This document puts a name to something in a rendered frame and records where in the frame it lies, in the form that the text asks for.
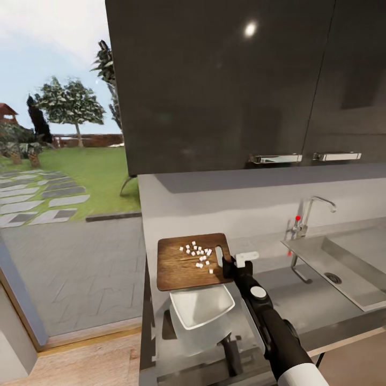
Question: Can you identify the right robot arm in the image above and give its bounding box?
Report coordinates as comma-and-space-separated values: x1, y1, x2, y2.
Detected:
222, 251, 329, 386

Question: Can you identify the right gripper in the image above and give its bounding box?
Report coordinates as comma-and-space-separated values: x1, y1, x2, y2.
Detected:
222, 257, 253, 284

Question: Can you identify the cutting board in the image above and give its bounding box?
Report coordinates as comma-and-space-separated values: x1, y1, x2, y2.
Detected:
157, 233, 234, 292

